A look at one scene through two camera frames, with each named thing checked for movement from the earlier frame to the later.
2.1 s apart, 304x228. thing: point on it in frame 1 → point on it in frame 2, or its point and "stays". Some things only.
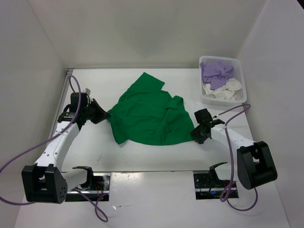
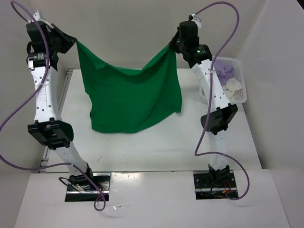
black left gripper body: [85, 110] → [52, 42]
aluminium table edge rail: [61, 100] stays
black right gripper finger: [199, 135] → [173, 44]
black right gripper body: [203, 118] → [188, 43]
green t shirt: [146, 115] → [125, 100]
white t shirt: [229, 91] stays
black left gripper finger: [96, 120] → [63, 49]
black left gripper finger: [96, 113] → [64, 42]
